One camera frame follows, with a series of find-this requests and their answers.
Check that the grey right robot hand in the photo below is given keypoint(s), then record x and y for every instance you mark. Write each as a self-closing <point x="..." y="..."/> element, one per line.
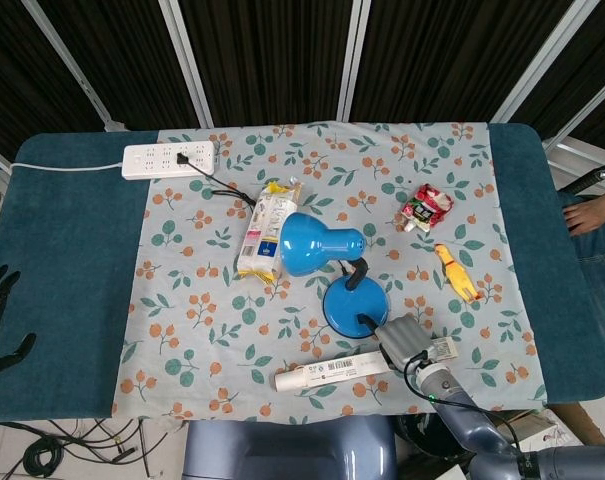
<point x="402" y="340"/>

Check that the floral tablecloth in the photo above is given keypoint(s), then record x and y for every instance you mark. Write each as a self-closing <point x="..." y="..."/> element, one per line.
<point x="207" y="300"/>

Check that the brown cardboard box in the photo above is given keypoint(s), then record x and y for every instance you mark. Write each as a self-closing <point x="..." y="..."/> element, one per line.
<point x="557" y="425"/>

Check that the teal table cover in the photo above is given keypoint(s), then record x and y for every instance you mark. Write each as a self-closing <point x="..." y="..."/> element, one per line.
<point x="67" y="250"/>

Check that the yellow rubber chicken toy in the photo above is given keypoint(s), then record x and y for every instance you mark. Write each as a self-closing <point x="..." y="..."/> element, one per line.
<point x="457" y="275"/>

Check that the grey-blue robot torso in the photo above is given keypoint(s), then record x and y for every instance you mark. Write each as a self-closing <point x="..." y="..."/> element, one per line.
<point x="287" y="450"/>

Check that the red drink pouch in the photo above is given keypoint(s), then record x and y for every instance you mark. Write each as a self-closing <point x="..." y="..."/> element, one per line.
<point x="424" y="207"/>

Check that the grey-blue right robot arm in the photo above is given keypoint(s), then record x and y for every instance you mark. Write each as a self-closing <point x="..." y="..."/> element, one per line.
<point x="477" y="425"/>

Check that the black folding partition screen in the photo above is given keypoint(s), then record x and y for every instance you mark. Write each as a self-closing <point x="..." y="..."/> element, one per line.
<point x="262" y="55"/>

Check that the white yellow tissue package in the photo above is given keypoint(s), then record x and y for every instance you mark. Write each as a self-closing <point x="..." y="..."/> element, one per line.
<point x="267" y="230"/>

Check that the white power strip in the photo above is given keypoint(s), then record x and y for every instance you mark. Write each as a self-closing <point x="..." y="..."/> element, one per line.
<point x="157" y="160"/>

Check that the blue desk lamp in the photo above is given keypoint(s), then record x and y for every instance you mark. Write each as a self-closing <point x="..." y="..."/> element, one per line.
<point x="307" y="245"/>

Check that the person's bare hand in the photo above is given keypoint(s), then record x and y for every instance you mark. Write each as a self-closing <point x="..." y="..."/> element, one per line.
<point x="589" y="215"/>

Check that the white cling film box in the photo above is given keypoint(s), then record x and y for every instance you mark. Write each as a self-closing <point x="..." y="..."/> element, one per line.
<point x="332" y="370"/>

